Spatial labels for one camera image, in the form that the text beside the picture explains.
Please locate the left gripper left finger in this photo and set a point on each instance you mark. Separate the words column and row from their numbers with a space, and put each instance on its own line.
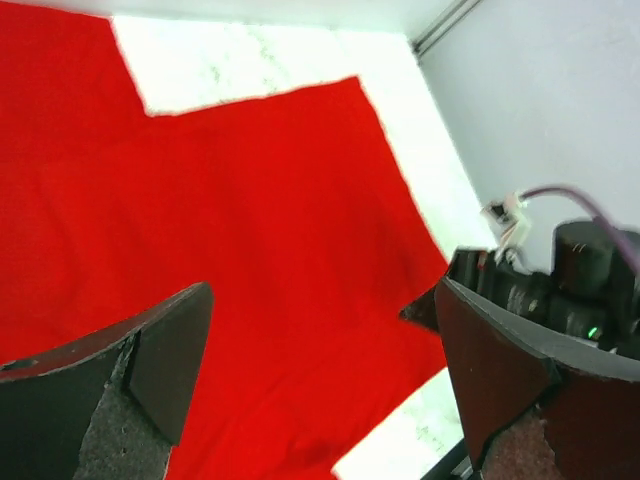
column 109, row 405

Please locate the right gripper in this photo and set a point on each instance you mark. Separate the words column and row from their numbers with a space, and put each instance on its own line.
column 523, row 294

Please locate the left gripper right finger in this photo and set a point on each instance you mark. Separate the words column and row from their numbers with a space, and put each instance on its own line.
column 533, row 403

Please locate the red t-shirt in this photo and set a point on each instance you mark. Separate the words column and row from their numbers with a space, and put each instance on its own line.
column 291, row 207

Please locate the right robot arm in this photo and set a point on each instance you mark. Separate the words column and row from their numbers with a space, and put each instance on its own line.
column 591, row 293

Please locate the right aluminium frame post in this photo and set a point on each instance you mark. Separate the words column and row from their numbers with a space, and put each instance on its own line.
column 442, row 24

